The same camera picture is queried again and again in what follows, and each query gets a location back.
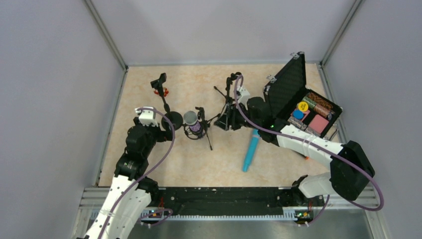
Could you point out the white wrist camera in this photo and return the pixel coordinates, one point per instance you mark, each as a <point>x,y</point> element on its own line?
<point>147,116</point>
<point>242,95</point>

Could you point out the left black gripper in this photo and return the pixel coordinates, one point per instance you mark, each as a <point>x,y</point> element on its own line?
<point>167,132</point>

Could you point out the small black tripod stand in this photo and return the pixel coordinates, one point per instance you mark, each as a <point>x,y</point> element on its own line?
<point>228,99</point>

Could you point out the black foam lined case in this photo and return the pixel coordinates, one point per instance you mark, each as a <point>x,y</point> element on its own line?
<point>288,87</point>

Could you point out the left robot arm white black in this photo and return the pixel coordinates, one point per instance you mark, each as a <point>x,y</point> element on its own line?
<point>130,191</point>

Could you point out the red owl toy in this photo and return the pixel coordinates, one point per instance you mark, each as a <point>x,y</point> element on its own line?
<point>163,92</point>

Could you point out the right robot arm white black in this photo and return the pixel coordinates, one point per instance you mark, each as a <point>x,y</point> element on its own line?
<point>349,170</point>

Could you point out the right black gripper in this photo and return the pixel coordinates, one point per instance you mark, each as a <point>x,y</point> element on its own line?
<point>234,117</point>

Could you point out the blue round chip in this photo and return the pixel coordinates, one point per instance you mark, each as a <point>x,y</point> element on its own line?
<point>298,114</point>

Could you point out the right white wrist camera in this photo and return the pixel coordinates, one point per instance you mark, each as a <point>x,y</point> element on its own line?
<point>242,95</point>

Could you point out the poker chip rolls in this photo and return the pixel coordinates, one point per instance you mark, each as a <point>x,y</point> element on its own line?
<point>317,106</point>

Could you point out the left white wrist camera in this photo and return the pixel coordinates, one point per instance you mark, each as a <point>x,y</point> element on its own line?
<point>147,116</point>

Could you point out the teal microphone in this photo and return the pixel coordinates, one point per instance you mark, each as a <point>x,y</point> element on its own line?
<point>251,150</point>

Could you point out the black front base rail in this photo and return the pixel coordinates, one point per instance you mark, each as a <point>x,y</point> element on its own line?
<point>224,201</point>

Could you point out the shock mount tripod stand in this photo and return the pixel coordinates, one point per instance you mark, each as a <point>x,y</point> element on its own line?
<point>205,123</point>

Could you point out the purple glitter microphone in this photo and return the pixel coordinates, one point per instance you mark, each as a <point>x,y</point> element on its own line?
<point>192,123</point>

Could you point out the yellow round chip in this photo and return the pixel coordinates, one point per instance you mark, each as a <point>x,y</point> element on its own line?
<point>303,106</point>

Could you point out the pink card box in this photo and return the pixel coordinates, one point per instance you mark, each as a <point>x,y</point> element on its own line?
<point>318,123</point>

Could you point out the round base microphone stand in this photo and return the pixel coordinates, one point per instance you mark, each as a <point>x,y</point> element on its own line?
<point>174,117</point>

